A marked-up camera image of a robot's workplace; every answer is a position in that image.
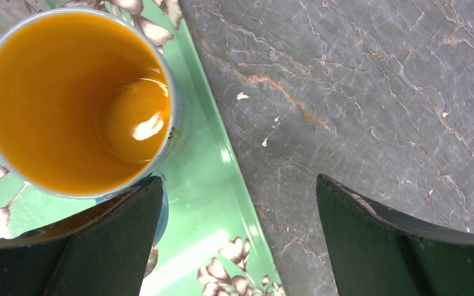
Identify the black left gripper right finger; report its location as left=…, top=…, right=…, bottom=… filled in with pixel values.
left=316, top=174, right=474, bottom=295

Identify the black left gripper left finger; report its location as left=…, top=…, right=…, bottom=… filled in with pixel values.
left=0, top=176, right=164, bottom=295

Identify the small cup orange inside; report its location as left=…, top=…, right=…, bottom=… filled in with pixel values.
left=0, top=7, right=188, bottom=239

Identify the green floral tray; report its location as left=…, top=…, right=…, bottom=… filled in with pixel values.
left=0, top=0, right=287, bottom=296

